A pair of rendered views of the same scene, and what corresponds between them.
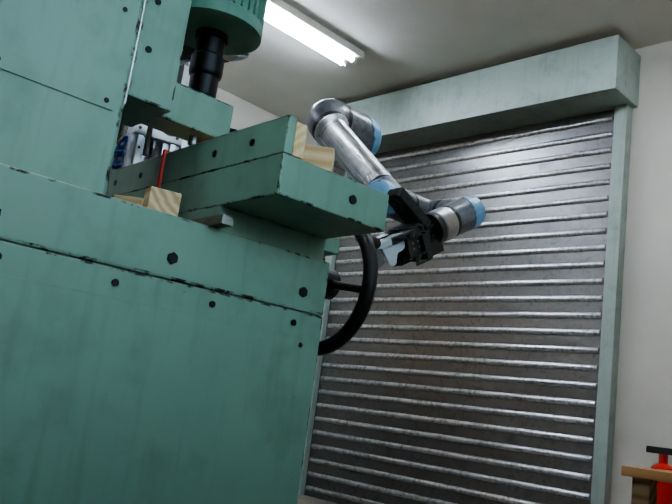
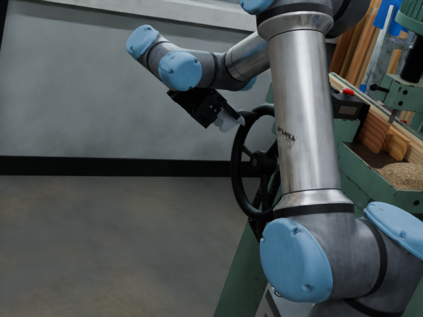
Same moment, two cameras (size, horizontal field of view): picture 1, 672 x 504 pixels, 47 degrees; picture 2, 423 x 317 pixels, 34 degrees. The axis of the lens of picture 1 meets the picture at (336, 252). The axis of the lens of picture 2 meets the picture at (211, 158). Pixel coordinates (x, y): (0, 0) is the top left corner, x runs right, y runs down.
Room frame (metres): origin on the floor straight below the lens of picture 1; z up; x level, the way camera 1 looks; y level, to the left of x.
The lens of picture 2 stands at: (3.04, 0.13, 1.46)
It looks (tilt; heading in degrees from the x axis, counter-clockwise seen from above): 24 degrees down; 189
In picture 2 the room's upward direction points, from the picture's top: 18 degrees clockwise
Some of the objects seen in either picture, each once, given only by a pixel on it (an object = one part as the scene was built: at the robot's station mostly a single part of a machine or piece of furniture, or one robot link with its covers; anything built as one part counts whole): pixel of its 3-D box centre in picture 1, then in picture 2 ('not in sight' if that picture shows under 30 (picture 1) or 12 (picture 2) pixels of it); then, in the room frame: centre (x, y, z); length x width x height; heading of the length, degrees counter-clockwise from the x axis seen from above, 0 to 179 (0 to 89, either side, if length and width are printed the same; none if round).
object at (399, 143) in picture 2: not in sight; (376, 128); (1.30, 0.25, 0.93); 0.24 x 0.01 x 0.06; 41
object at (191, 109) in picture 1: (186, 118); (408, 96); (1.27, 0.29, 1.03); 0.14 x 0.07 x 0.09; 131
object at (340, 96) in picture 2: not in sight; (328, 97); (1.38, 0.11, 0.99); 0.13 x 0.11 x 0.06; 41
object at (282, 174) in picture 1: (244, 222); (338, 140); (1.32, 0.17, 0.87); 0.61 x 0.30 x 0.06; 41
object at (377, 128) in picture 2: not in sight; (359, 121); (1.33, 0.20, 0.94); 0.20 x 0.01 x 0.08; 41
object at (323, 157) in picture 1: (317, 163); not in sight; (1.09, 0.04, 0.92); 0.05 x 0.04 x 0.04; 88
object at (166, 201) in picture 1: (161, 205); not in sight; (1.07, 0.26, 0.82); 0.05 x 0.03 x 0.04; 118
